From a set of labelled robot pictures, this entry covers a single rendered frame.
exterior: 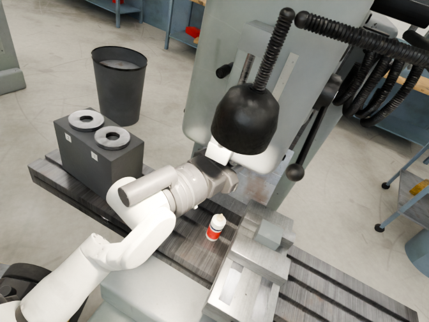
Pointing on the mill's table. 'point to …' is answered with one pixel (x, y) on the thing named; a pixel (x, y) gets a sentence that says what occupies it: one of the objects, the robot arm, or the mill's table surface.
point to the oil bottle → (216, 227)
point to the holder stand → (97, 150)
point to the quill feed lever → (297, 173)
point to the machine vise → (239, 278)
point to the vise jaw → (259, 259)
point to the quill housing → (289, 128)
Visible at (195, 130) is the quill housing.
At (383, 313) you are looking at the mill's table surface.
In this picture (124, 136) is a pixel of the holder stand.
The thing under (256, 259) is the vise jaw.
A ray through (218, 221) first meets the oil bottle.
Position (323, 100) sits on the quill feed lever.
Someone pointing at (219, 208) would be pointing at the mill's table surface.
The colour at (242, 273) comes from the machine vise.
